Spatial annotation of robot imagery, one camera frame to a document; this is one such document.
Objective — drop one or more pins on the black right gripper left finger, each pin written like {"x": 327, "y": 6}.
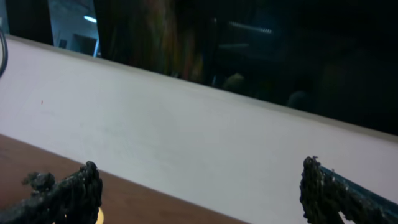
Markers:
{"x": 75, "y": 199}

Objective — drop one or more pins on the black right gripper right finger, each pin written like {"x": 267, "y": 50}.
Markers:
{"x": 329, "y": 198}

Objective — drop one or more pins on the yellow plastic scoop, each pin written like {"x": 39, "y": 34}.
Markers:
{"x": 100, "y": 218}

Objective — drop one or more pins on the dark glass window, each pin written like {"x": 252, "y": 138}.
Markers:
{"x": 333, "y": 58}

